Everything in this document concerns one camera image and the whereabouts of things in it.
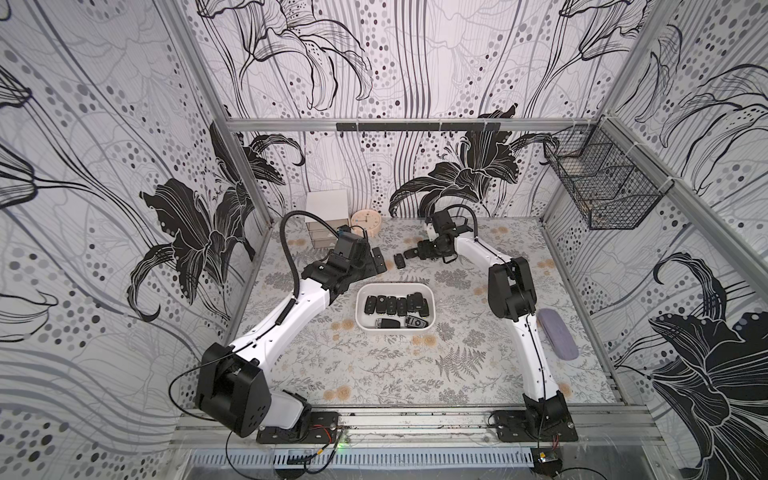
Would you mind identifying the black car key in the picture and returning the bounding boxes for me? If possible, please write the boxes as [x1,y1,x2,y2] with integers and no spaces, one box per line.
[394,253,406,269]
[376,296,389,315]
[386,296,398,316]
[418,300,430,318]
[397,297,408,317]

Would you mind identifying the white storage tray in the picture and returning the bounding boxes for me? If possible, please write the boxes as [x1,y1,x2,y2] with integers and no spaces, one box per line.
[355,282,438,335]

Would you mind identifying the black key fob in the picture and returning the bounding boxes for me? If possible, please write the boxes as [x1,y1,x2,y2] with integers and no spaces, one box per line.
[375,318,401,329]

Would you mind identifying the black car key audi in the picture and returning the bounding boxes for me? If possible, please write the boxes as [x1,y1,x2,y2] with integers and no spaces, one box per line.
[407,292,424,312]

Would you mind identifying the black car key front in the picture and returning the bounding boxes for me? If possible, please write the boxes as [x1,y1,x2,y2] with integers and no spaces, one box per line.
[386,296,398,316]

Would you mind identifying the silver black bmw key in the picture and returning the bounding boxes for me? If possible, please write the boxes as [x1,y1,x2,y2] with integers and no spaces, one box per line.
[404,316,429,329]

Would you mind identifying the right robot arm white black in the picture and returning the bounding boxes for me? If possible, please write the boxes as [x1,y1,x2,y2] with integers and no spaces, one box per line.
[406,204,570,428]

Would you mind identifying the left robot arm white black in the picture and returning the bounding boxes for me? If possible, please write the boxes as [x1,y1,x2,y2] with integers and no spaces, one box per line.
[194,227,386,443]

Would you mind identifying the black car key upright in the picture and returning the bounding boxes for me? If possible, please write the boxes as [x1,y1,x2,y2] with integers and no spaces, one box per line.
[394,253,406,269]

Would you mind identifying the pink round alarm clock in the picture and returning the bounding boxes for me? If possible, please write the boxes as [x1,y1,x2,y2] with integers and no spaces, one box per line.
[350,209,382,237]

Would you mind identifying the white mini drawer cabinet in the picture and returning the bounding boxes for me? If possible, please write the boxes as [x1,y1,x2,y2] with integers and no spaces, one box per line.
[305,190,350,248]

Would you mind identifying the purple tray lid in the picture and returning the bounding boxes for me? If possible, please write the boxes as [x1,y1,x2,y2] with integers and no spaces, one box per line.
[536,308,579,361]

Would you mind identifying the black wall rail bar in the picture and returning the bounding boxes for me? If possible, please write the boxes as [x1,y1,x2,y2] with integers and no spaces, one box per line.
[335,121,501,132]

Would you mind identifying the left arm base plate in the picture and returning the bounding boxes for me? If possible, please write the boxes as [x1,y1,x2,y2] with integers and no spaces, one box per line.
[256,411,339,445]

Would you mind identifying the black wire wall basket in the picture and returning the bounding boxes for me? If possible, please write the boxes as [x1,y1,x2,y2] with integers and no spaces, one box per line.
[543,124,673,230]

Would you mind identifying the white cable duct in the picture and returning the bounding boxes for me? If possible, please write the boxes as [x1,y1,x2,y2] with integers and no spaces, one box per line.
[190,447,533,470]

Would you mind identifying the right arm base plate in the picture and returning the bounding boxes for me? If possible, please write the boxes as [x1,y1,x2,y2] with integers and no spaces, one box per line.
[488,409,579,444]

